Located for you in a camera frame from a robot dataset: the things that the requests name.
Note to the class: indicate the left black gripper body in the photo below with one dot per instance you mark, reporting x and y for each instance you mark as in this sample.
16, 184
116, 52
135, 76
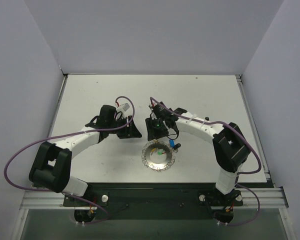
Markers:
125, 127

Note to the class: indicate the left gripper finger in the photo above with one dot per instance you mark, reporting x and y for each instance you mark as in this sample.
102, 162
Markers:
124, 133
133, 131

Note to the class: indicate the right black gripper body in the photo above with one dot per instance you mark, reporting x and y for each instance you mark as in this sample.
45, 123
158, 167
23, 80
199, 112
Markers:
154, 130

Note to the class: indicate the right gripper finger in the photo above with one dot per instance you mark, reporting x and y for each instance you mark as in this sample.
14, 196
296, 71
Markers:
150, 126
161, 132

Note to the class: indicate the blue key tag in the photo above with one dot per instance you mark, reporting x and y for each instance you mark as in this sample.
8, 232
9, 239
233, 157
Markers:
172, 143

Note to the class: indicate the metal disc keyring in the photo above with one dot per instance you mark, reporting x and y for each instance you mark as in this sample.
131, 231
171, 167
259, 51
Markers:
157, 162

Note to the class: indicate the black key tag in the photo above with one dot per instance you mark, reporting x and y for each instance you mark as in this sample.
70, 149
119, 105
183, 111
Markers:
176, 147

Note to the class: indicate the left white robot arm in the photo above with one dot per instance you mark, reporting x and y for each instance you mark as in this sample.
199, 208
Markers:
51, 168

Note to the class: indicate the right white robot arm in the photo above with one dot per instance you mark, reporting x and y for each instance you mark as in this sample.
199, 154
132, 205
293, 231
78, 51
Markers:
229, 149

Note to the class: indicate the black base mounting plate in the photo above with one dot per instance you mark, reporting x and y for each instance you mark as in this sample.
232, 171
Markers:
153, 201

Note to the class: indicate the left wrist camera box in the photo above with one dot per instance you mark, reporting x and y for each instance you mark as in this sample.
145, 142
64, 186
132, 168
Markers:
123, 107

